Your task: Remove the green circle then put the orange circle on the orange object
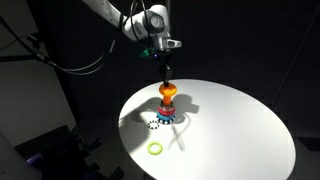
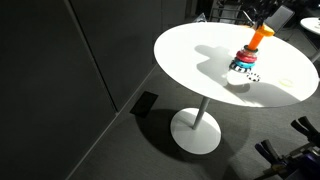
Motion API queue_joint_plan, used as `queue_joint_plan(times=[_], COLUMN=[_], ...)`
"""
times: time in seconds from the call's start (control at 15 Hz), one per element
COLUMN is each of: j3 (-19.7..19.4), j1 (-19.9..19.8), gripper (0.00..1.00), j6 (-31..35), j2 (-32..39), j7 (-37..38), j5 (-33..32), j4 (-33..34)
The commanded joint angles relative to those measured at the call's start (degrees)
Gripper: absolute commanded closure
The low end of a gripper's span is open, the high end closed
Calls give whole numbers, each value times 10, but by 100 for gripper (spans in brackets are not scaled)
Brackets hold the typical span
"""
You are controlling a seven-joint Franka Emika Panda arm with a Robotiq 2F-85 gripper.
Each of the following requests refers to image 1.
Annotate orange bumpy ring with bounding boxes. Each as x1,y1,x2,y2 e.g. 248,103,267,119
158,82,179,98

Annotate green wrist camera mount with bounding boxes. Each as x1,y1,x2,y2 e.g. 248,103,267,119
139,47,155,60

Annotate black white beaded ring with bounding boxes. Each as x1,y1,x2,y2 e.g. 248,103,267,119
147,120,161,131

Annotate green bumpy ring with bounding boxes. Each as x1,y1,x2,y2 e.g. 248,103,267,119
147,141,165,156

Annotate blue stacker ring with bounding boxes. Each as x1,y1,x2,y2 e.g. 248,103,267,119
156,112,177,122

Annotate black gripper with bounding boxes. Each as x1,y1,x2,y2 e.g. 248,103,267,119
154,49,174,88

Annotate grey vertical metal pole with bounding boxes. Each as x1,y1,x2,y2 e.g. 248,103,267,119
163,0,171,81

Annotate orange stacker post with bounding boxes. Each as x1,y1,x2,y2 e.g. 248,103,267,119
161,93,174,107

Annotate black white striped ring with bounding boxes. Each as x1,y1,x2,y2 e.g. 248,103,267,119
156,116,177,126

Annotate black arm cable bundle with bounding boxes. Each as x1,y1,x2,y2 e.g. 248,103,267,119
0,14,117,76

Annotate teal thin ring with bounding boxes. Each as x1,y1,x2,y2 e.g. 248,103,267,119
157,103,175,110

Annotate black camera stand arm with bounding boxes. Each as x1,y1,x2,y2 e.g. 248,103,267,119
0,32,48,64

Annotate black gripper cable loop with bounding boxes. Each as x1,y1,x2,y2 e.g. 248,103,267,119
129,0,149,38

